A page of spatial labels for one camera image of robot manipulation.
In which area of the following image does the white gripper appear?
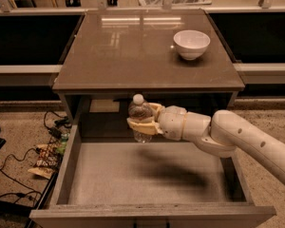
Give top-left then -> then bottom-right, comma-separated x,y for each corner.
126,103 -> 187,141

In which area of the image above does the clear plastic water bottle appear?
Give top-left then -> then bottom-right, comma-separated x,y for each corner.
128,94 -> 153,143

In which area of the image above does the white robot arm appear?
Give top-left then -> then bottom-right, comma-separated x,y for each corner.
127,103 -> 285,185

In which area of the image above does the grey cabinet with glass top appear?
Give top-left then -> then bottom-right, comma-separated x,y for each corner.
53,9 -> 244,116

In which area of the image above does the open grey top drawer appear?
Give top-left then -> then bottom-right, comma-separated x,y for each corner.
28,95 -> 276,228

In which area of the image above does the green bottle on floor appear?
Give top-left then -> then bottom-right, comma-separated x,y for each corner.
56,133 -> 69,155

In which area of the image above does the white ceramic bowl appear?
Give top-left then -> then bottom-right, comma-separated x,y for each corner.
173,30 -> 211,61

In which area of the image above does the black power adapter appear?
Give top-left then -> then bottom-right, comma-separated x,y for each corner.
48,127 -> 62,139

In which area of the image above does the brown snack bag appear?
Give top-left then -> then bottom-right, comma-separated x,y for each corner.
28,144 -> 60,180

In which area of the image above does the black floor cable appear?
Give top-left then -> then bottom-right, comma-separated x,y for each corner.
0,110 -> 70,207

